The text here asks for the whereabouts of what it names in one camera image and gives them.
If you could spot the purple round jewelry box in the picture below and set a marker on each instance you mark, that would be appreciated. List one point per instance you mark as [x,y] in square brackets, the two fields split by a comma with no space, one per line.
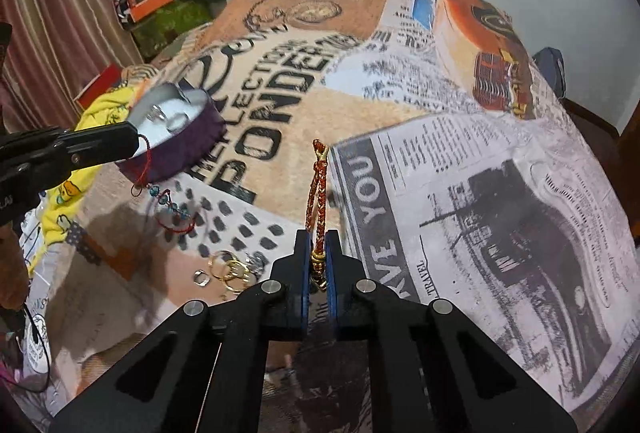
[175,153]

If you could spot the yellow printed cloth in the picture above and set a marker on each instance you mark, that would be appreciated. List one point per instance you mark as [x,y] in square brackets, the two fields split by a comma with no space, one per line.
[60,209]

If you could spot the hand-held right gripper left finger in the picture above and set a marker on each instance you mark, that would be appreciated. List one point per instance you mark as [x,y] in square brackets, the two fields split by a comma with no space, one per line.
[301,273]

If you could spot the orange box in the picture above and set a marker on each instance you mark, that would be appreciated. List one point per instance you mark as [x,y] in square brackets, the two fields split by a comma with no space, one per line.
[150,4]

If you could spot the printed blanket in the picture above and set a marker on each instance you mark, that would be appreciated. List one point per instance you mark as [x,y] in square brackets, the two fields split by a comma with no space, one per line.
[450,213]

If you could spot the blue bag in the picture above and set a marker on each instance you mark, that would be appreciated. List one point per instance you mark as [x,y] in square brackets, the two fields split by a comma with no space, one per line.
[550,69]

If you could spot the person's left forearm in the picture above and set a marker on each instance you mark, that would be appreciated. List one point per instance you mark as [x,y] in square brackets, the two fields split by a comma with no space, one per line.
[11,263]

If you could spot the silver jewelry piece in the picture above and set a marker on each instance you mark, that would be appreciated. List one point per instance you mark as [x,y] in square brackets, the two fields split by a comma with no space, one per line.
[256,264]

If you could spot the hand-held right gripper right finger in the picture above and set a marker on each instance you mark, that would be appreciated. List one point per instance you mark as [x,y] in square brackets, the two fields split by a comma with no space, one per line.
[333,273]

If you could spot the red book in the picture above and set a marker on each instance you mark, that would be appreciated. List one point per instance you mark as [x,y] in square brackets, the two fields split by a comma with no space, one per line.
[98,86]

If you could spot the striped brown curtain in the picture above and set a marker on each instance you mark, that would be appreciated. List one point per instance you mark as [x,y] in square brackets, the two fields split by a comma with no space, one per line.
[60,13]

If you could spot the white printed cloth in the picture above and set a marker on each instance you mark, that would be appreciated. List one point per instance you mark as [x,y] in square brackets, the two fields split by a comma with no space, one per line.
[36,338]

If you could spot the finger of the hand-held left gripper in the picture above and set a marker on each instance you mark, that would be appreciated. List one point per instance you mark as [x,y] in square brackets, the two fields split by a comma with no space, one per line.
[100,144]

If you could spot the green box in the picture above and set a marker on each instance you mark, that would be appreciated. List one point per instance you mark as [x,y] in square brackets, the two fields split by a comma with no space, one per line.
[167,25]

